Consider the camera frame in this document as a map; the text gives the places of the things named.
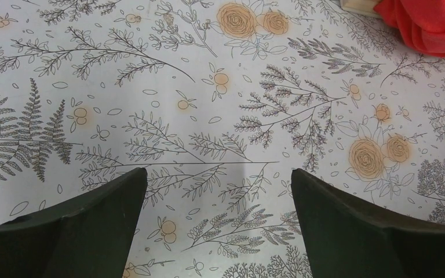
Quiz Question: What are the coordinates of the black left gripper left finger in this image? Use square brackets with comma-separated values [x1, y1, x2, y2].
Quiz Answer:
[0, 168, 148, 277]

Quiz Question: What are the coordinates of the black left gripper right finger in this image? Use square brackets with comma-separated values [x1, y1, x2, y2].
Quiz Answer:
[291, 169, 445, 277]

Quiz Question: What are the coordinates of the floral tablecloth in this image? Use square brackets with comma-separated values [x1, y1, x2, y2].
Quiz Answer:
[0, 1, 445, 277]

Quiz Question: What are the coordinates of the red tank top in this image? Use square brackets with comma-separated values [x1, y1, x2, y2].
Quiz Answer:
[374, 0, 445, 57]

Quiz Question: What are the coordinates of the wooden clothes rack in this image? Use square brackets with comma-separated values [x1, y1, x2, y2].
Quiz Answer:
[339, 0, 381, 18]

